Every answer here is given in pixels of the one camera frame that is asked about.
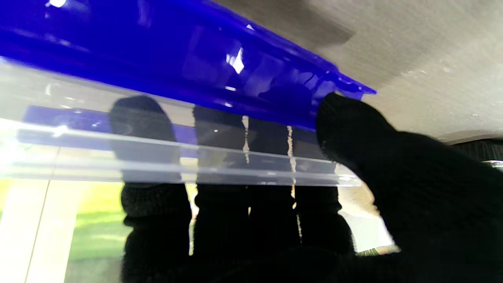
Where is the clear box with blue clips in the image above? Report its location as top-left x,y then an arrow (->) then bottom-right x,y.
0,0 -> 377,187

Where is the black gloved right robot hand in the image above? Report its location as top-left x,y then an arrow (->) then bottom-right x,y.
109,92 -> 503,283

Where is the printed garden backdrop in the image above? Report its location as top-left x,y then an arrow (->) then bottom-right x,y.
0,177 -> 401,283

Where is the black plastic tray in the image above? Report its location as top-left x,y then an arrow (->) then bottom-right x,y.
450,138 -> 503,162

